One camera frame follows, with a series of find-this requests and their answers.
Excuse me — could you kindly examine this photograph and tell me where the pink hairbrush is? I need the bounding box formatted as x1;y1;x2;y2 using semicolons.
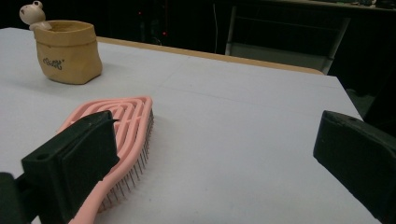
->
57;95;155;224

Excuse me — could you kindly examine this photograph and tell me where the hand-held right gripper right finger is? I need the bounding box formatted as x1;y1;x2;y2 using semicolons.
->
313;109;396;224

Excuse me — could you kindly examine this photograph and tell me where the grey metal frame stand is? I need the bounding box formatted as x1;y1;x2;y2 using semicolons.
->
224;5;351;75

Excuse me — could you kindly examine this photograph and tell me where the white hanging cable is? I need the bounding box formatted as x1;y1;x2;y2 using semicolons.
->
212;3;219;54

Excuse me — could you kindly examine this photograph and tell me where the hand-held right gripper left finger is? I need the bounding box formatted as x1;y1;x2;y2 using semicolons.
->
21;109;120;224

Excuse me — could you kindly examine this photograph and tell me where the tan bag-shaped holder with frog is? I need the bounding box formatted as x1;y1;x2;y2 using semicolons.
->
19;0;104;86

